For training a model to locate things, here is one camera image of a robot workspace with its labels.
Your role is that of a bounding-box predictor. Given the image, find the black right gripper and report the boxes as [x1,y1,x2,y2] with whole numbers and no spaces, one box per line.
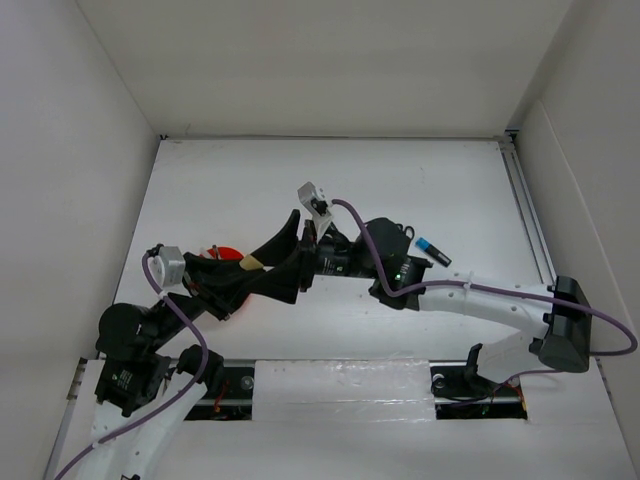
[243,208,379,302]

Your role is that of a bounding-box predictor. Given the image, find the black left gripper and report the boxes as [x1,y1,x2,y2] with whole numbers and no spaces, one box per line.
[146,250,267,348]

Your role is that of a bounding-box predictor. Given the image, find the tan eraser block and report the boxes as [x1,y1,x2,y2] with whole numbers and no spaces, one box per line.
[239,255,264,271]

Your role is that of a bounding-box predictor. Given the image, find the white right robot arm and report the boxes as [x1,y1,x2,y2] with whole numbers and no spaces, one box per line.
[253,211,592,394]

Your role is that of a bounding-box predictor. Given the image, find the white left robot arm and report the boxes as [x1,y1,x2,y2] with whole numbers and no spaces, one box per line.
[73,246,255,479]

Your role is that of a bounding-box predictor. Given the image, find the orange round divided container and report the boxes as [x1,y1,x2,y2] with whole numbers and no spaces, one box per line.
[197,244,256,319]

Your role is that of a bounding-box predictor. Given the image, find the blue black highlighter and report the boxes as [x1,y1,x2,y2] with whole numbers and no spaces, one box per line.
[415,237,452,267]

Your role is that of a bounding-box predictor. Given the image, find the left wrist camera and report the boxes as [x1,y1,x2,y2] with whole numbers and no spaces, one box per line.
[142,244,186,291]

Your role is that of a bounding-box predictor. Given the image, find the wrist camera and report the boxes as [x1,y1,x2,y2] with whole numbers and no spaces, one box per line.
[297,182,333,239]
[142,244,186,291]

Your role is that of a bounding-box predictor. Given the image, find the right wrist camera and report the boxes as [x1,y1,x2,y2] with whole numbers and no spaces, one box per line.
[297,182,333,239]

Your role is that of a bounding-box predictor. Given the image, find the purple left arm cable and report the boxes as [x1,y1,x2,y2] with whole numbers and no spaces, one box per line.
[52,252,210,480]

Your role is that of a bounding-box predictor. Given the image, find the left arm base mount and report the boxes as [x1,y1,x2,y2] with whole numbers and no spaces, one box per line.
[185,362,255,421]

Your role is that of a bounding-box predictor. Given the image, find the black handled scissors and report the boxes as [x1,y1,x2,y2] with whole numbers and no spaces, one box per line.
[398,224,415,240]

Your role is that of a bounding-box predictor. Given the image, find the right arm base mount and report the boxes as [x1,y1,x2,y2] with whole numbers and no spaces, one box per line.
[431,365,528,420]

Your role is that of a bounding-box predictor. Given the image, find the aluminium rail right side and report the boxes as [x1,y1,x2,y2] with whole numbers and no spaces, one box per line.
[497,130,557,285]

